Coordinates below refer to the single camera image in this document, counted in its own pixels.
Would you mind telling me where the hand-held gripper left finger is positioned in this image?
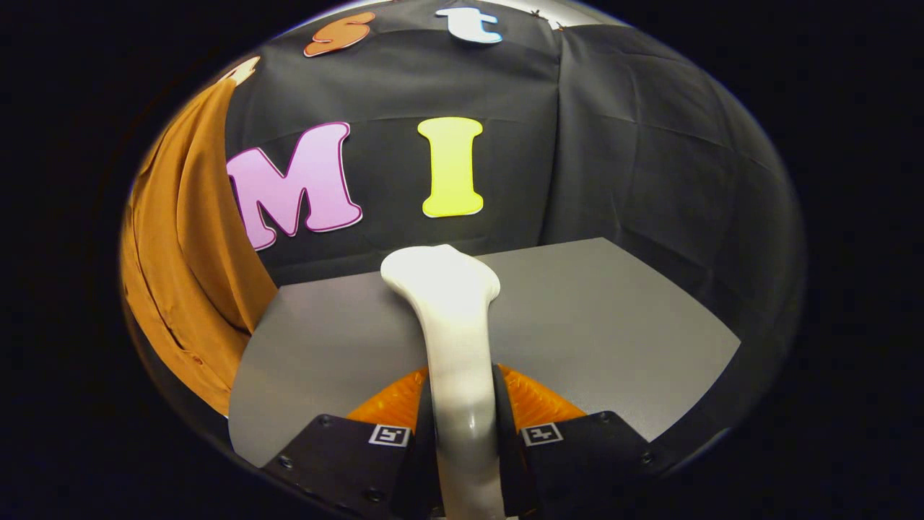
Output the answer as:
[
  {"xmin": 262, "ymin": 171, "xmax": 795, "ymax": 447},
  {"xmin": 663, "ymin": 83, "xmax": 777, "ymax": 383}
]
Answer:
[{"xmin": 261, "ymin": 365, "xmax": 441, "ymax": 520}]

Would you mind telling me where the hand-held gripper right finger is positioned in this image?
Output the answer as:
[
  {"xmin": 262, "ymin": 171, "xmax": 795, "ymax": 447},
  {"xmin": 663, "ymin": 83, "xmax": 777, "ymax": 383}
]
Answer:
[{"xmin": 493, "ymin": 363, "xmax": 679, "ymax": 518}]

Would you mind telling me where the white garment steamer head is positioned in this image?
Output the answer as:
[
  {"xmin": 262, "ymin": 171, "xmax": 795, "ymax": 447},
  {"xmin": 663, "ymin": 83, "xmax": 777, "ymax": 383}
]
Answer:
[{"xmin": 380, "ymin": 244, "xmax": 520, "ymax": 520}]

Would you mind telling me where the brown button-up shirt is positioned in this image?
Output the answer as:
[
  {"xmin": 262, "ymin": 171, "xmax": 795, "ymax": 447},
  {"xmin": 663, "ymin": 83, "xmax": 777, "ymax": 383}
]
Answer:
[{"xmin": 119, "ymin": 76, "xmax": 279, "ymax": 418}]

